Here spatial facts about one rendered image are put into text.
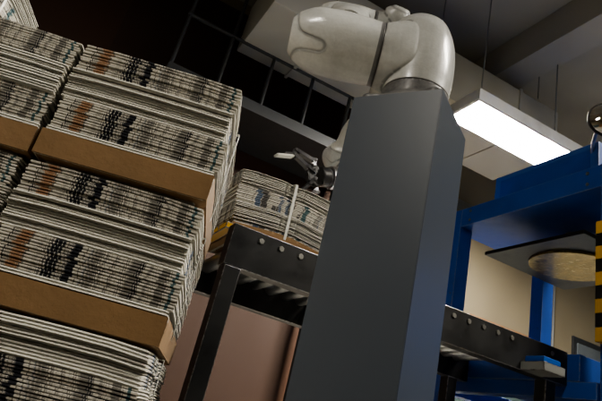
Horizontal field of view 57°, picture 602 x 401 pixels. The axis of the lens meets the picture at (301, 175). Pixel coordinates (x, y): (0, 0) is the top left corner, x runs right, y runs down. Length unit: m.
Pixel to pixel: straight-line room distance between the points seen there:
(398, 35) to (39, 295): 0.90
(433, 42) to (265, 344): 4.00
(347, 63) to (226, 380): 3.88
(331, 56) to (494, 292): 5.68
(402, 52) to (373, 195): 0.36
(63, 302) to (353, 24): 0.83
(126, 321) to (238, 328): 4.08
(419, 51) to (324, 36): 0.21
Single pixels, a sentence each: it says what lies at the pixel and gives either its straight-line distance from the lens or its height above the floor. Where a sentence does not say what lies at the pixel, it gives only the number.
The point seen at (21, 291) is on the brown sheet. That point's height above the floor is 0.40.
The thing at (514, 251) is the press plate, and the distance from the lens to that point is 2.80.
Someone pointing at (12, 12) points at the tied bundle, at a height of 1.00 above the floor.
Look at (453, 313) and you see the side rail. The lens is 1.94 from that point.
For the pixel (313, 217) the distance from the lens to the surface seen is 1.84.
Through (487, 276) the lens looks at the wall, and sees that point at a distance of 6.76.
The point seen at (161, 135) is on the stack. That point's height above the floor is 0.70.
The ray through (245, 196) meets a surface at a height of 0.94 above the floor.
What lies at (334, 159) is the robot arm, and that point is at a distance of 2.18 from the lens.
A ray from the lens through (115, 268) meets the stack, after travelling 0.89.
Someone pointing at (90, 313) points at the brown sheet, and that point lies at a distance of 0.87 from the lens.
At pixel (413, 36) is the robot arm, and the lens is 1.32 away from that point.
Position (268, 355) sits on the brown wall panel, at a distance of 5.02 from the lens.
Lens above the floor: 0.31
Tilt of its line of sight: 25 degrees up
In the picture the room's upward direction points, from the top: 14 degrees clockwise
